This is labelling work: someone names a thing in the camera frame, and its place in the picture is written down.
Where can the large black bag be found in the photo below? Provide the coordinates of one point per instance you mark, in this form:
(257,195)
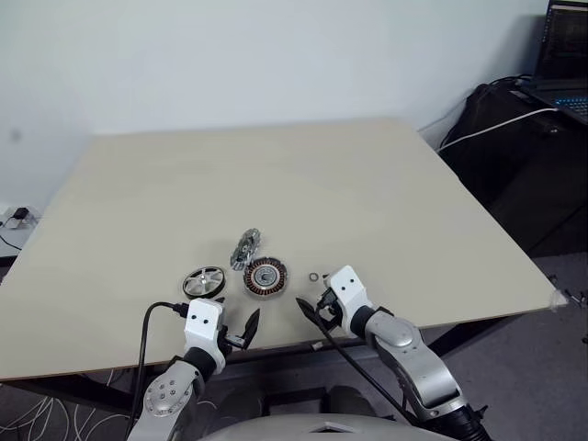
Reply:
(514,184)

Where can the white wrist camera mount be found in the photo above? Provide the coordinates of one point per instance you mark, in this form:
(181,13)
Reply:
(202,321)
(349,289)

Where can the white power strip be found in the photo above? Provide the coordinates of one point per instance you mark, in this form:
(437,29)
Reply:
(32,221)

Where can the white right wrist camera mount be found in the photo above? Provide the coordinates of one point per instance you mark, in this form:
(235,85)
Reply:
(349,289)

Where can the black open laptop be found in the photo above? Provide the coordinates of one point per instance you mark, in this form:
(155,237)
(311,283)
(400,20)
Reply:
(567,46)

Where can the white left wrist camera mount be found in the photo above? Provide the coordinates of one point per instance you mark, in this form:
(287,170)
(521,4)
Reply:
(202,321)

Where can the dark rug with white lines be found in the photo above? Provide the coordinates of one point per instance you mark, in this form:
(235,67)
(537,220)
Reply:
(46,422)

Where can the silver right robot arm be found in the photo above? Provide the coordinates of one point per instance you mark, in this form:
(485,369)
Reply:
(413,363)

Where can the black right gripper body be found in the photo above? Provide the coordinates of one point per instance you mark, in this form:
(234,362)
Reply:
(334,317)

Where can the grey metal gear part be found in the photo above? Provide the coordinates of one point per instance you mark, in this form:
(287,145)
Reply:
(245,248)

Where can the silver rotor disc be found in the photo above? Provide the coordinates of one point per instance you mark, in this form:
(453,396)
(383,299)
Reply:
(202,282)

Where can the silver robot torso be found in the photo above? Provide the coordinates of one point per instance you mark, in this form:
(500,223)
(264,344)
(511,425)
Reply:
(298,429)

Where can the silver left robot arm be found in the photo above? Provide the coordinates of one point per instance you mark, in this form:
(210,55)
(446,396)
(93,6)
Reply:
(165,395)

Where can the copper wound stator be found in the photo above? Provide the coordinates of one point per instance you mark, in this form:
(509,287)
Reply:
(257,287)

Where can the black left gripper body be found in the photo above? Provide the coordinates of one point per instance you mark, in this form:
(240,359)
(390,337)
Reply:
(235,342)

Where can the black plug adapter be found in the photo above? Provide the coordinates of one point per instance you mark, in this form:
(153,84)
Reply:
(20,213)

